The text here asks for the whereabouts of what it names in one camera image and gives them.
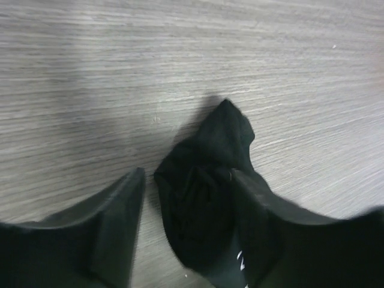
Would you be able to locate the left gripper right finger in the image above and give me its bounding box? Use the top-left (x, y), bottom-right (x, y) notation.
top-left (230, 170), bottom-right (383, 287)

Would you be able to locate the black t shirt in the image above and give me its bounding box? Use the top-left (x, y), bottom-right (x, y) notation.
top-left (154, 100), bottom-right (255, 287)

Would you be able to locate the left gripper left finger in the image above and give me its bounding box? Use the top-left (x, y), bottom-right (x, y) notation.
top-left (1, 168), bottom-right (145, 288)

